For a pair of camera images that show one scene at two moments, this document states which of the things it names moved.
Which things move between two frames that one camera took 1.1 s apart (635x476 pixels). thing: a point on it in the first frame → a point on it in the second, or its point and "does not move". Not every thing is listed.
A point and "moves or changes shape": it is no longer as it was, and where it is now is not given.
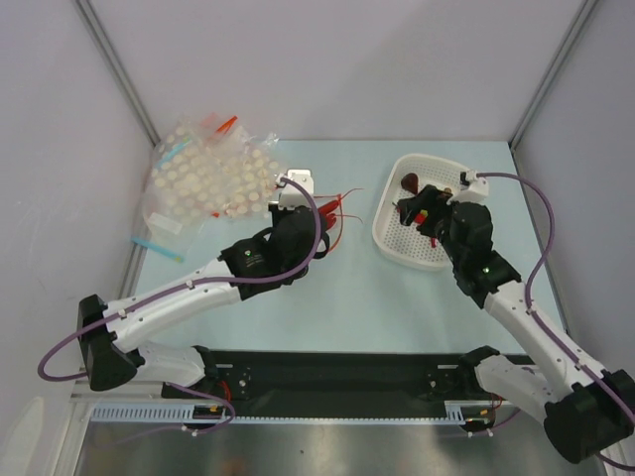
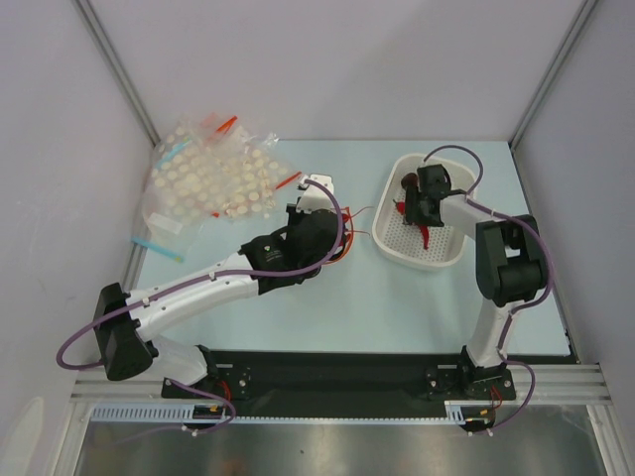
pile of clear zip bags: x=207 y=167 does not move
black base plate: x=324 y=383 does not move
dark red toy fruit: x=410 y=181 does not move
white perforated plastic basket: x=406 y=243 does not move
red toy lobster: x=323 y=210 moves or changes shape
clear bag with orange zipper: x=331 y=215 moves or changes shape
